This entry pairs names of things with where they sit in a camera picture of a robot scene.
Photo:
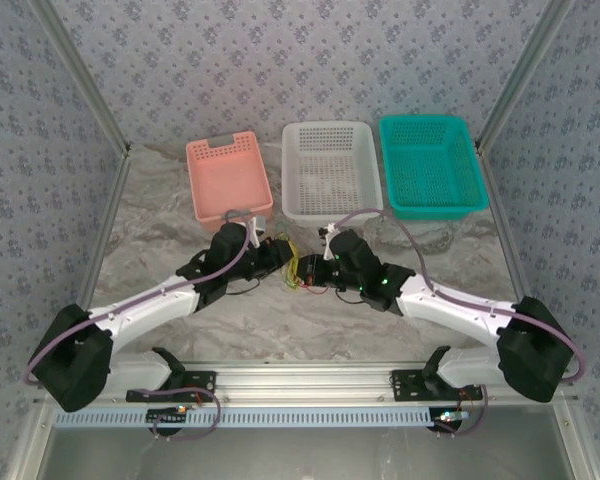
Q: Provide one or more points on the small black circuit board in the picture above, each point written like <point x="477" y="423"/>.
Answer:
<point x="167" y="416"/>
<point x="450" y="420"/>

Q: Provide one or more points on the aluminium side rail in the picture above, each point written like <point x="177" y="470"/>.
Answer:
<point x="504" y="215"/>
<point x="107" y="215"/>

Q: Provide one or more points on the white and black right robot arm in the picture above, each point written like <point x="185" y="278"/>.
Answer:
<point x="455" y="305"/>

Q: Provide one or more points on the wide aluminium mounting rail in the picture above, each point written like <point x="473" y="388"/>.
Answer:
<point x="300" y="382"/>

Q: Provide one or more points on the white plastic basket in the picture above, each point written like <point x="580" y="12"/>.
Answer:
<point x="330" y="170"/>

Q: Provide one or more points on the pink plastic basket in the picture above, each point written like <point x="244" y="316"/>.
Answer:
<point x="230" y="185"/>

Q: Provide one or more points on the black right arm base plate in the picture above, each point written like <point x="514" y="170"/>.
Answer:
<point x="407" y="385"/>

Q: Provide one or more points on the rubber band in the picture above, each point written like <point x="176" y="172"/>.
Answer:
<point x="307" y="286"/>

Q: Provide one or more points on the aluminium frame post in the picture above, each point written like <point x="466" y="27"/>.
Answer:
<point x="85" y="75"/>
<point x="521" y="75"/>

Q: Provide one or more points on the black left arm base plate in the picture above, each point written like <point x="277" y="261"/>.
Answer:
<point x="200" y="382"/>

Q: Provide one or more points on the teal plastic basket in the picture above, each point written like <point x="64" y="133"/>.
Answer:
<point x="430" y="165"/>

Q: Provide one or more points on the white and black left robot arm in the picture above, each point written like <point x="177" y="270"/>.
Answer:
<point x="145" y="305"/>

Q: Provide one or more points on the yellow green rubber bands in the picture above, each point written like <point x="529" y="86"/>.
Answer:
<point x="287" y="285"/>

